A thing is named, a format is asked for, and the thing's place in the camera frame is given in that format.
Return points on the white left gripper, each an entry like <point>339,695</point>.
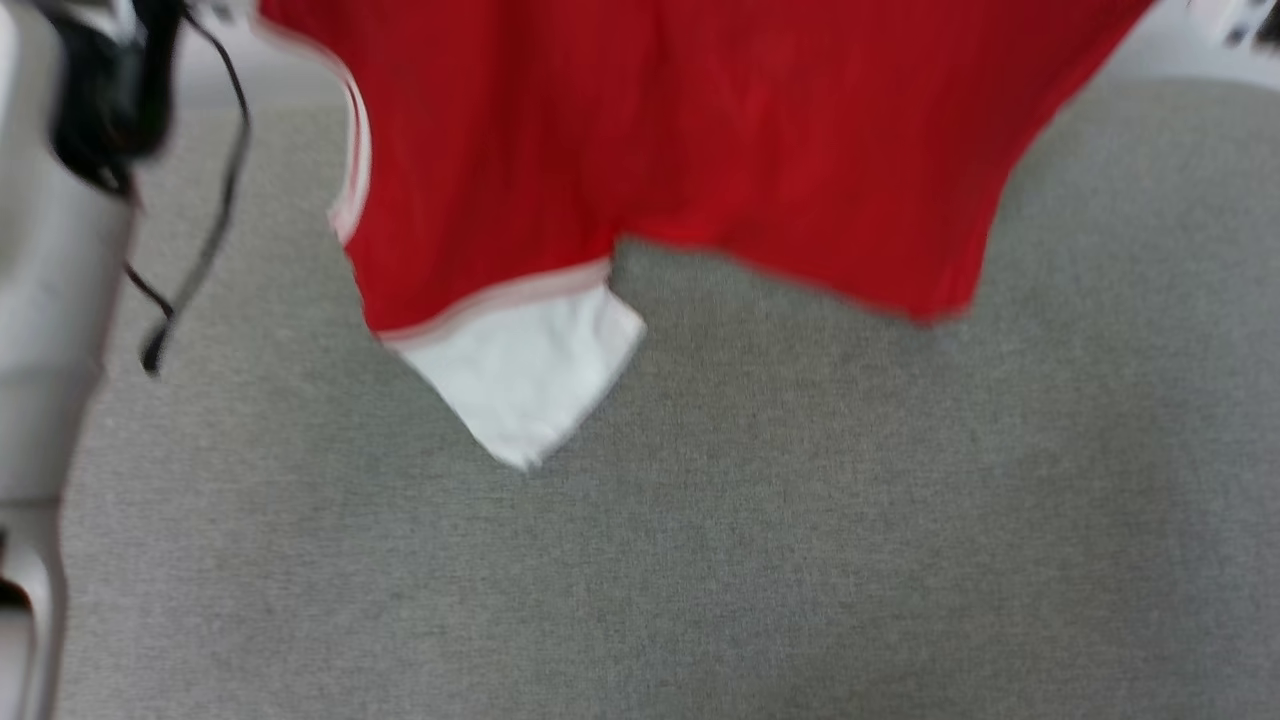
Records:
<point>95,15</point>

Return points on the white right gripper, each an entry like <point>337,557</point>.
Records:
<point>1235,20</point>

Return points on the red garment with white sleeves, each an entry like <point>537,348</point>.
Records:
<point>700,140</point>

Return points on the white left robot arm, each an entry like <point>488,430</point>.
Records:
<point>50,330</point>

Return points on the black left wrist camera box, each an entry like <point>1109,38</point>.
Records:
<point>110,90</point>

